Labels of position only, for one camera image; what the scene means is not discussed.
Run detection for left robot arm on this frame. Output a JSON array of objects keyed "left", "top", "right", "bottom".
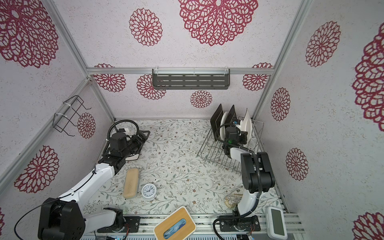
[{"left": 38, "top": 129, "right": 151, "bottom": 240}]

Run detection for black square plate outer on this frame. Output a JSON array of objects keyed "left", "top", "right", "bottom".
[{"left": 210, "top": 104, "right": 224, "bottom": 141}]

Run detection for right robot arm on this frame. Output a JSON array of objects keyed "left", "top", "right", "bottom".
[{"left": 219, "top": 124, "right": 276, "bottom": 219}]

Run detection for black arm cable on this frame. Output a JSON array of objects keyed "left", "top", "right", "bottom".
[
  {"left": 212, "top": 122, "right": 265, "bottom": 240},
  {"left": 13, "top": 119, "right": 140, "bottom": 240}
]

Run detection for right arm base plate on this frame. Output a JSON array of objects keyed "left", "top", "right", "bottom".
[{"left": 219, "top": 216, "right": 261, "bottom": 232}]

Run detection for white round floral plate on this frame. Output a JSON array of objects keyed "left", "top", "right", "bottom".
[{"left": 220, "top": 112, "right": 229, "bottom": 135}]

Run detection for black square plate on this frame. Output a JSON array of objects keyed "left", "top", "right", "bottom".
[
  {"left": 225, "top": 105, "right": 237, "bottom": 126},
  {"left": 210, "top": 104, "right": 224, "bottom": 141}
]

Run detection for black wire wall basket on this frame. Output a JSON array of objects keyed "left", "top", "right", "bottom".
[{"left": 52, "top": 95, "right": 91, "bottom": 137}]

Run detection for black square plate inner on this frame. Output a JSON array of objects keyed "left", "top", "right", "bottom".
[{"left": 225, "top": 105, "right": 237, "bottom": 126}]

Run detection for small white alarm clock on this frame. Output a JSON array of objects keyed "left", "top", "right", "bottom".
[{"left": 141, "top": 183, "right": 157, "bottom": 201}]

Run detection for white square plate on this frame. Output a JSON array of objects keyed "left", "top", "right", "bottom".
[
  {"left": 125, "top": 151, "right": 141, "bottom": 162},
  {"left": 240, "top": 109, "right": 253, "bottom": 147}
]

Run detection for bamboo lid tissue box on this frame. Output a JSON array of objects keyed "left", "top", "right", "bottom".
[{"left": 154, "top": 207, "right": 197, "bottom": 240}]

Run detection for beige glasses case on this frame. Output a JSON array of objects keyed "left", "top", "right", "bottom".
[{"left": 123, "top": 168, "right": 140, "bottom": 199}]

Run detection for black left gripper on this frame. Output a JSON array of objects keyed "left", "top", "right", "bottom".
[{"left": 122, "top": 130, "right": 150, "bottom": 159}]

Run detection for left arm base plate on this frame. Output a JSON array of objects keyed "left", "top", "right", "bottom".
[{"left": 97, "top": 207, "right": 141, "bottom": 233}]

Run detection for grey wall shelf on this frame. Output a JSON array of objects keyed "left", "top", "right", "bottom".
[{"left": 152, "top": 69, "right": 231, "bottom": 90}]

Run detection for white digital timer display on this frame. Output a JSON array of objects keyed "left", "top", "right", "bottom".
[{"left": 266, "top": 206, "right": 288, "bottom": 240}]

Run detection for metal wire dish rack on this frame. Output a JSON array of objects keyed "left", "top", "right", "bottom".
[{"left": 196, "top": 116, "right": 265, "bottom": 176}]

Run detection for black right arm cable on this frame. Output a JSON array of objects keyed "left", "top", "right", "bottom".
[{"left": 212, "top": 122, "right": 265, "bottom": 240}]

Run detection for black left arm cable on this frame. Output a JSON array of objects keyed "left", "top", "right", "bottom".
[{"left": 13, "top": 119, "right": 140, "bottom": 240}]

